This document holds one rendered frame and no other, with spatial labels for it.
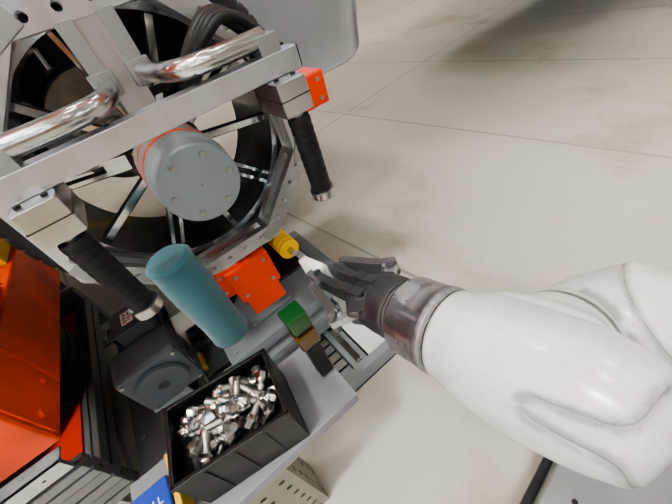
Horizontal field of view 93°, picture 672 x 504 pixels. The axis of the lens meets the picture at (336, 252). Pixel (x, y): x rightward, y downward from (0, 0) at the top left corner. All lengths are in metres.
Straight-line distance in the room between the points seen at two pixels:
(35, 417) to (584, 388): 0.85
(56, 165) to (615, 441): 0.54
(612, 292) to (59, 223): 0.57
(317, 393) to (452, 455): 0.52
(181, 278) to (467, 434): 0.87
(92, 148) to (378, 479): 0.99
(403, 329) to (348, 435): 0.84
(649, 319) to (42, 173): 0.61
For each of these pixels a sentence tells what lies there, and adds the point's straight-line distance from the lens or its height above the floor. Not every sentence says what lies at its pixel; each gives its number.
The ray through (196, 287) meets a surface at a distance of 0.66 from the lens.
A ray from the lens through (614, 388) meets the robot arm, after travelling 0.25.
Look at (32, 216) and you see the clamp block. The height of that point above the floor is 0.94.
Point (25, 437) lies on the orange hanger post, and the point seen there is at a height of 0.58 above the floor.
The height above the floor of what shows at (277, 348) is 0.15.
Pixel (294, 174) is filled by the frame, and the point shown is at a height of 0.70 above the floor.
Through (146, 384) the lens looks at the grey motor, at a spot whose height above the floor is 0.36.
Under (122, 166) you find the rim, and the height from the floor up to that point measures 0.86.
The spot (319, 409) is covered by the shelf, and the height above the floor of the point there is 0.45.
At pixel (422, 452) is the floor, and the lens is 1.09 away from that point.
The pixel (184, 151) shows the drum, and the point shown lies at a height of 0.91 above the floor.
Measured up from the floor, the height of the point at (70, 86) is 0.97.
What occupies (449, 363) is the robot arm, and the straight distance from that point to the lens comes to 0.28.
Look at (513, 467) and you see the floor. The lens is 1.10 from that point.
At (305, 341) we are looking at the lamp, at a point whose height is 0.60.
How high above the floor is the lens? 1.06
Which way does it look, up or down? 42 degrees down
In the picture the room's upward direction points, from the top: 20 degrees counter-clockwise
